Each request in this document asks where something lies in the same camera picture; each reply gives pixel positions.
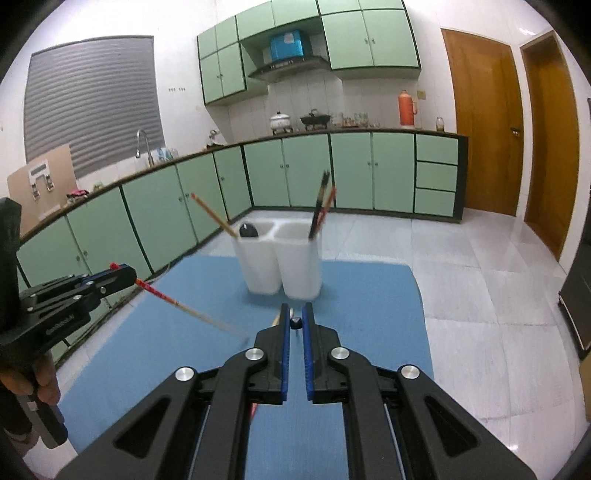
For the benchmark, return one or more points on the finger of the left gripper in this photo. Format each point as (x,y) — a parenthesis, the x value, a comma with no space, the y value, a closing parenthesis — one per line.
(104,283)

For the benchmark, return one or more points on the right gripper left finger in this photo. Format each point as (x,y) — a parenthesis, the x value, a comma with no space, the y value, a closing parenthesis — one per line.
(194,425)

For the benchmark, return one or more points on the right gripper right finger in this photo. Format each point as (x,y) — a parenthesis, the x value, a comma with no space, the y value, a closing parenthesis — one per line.
(399,424)

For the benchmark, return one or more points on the bamboo chopstick red handle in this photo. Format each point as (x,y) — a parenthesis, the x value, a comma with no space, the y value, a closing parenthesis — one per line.
(200,317)
(324,212)
(214,216)

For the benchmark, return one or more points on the black chopstick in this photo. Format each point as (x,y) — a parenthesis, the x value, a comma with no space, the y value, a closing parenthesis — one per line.
(296,323)
(318,204)

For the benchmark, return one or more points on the green lower kitchen cabinets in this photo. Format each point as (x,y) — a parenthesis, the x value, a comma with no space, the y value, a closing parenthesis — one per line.
(152,219)

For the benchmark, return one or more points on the green kitchen cabinets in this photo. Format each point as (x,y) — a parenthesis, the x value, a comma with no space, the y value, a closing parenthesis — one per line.
(152,219)
(241,56)

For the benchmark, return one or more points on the green upper kitchen cabinets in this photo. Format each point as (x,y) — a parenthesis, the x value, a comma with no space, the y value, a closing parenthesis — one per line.
(241,56)

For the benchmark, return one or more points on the cardboard sheet on counter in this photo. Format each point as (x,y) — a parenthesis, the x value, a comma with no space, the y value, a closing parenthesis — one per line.
(41,187)

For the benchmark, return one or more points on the chrome sink faucet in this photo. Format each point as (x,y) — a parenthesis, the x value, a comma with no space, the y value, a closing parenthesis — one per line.
(142,143)

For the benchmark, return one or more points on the left white plastic cup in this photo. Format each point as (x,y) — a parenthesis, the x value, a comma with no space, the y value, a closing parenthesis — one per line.
(257,258)

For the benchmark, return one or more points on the white plastic cup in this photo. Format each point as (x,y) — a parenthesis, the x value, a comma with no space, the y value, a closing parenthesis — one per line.
(257,258)
(299,258)

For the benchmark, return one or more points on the grey window blind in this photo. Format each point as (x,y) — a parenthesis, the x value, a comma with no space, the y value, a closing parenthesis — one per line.
(93,96)

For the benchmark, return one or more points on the right white plastic cup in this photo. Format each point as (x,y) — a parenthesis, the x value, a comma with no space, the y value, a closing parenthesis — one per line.
(299,258)

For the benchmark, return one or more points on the white cooking pot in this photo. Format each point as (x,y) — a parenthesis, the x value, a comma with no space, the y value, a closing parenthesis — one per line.
(280,123)

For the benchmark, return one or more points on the black wok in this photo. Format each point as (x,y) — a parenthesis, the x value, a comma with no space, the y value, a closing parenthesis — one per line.
(316,120)

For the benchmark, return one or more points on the range hood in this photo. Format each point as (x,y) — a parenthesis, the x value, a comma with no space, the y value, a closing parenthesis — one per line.
(280,69)

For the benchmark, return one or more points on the blue box on hood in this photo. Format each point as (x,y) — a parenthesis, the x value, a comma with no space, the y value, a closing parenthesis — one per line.
(294,43)

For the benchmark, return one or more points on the small glass jar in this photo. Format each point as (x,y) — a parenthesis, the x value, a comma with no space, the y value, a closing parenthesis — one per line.
(440,124)

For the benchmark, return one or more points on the right wooden door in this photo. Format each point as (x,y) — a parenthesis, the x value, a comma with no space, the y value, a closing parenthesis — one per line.
(555,155)

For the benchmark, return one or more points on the wooden door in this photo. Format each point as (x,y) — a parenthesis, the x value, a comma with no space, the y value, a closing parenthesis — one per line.
(555,155)
(489,112)

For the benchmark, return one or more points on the orange thermos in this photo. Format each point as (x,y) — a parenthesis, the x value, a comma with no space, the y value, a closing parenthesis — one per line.
(407,109)

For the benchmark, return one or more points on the left wooden door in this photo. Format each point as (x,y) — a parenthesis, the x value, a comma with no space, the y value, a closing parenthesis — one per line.
(489,112)

